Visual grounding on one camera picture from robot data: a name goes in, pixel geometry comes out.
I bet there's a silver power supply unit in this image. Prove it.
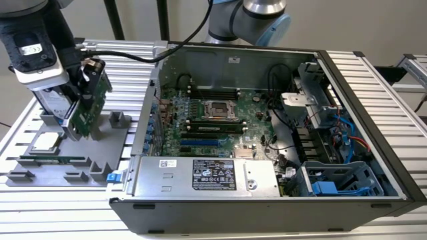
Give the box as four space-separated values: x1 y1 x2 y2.
132 156 282 198

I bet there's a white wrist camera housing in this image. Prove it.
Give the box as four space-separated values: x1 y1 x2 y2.
12 43 72 91

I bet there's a black wrist camera with label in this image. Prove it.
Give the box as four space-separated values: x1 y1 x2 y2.
0 21 58 76

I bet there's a silver CPU chip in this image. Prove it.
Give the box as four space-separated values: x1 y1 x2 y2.
31 132 66 152

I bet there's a green RAM stick with label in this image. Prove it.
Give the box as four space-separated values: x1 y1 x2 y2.
191 124 244 134

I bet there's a silver finned heatsink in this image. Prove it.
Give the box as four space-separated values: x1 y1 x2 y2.
232 149 258 160

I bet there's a black expansion slot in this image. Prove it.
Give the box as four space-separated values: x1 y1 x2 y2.
182 133 224 141

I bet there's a black wire loop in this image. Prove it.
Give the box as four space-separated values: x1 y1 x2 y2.
176 73 195 92
268 63 294 95

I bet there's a metal slat side table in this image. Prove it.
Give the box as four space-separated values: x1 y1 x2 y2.
391 53 427 96

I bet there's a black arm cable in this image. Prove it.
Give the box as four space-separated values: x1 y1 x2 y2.
75 0 216 63

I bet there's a blue plastic disk carrier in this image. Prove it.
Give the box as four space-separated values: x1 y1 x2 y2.
311 181 371 198

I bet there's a black stand post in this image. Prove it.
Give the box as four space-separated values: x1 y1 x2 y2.
103 0 127 41
156 0 171 42

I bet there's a green graphics card black shroud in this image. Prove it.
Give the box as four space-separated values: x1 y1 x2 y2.
62 57 114 142

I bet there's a blue expansion slot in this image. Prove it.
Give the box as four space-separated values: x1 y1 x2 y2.
180 139 224 148

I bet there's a blue case latch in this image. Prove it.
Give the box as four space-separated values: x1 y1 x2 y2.
106 169 123 185

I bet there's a black open PC case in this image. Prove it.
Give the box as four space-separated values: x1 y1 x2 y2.
108 41 427 235

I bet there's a metal drive cage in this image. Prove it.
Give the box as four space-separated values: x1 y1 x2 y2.
279 61 344 130

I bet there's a grey plastic disk bay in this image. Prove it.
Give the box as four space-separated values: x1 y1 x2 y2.
286 160 385 198

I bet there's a blue wire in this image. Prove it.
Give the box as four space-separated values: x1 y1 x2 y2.
331 113 362 161

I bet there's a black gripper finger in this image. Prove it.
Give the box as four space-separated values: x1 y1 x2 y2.
63 65 84 103
79 59 107 110

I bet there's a green motherboard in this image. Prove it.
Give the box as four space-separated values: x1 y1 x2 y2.
156 88 278 161

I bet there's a grey parts rack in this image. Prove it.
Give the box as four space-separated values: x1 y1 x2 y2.
6 109 140 188

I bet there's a metal CPU socket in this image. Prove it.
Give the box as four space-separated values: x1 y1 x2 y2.
199 99 239 120

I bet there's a red wire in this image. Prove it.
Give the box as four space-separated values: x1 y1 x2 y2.
351 136 371 152

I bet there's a hard disk in blue carrier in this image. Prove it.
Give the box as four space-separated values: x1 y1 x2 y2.
32 86 82 127

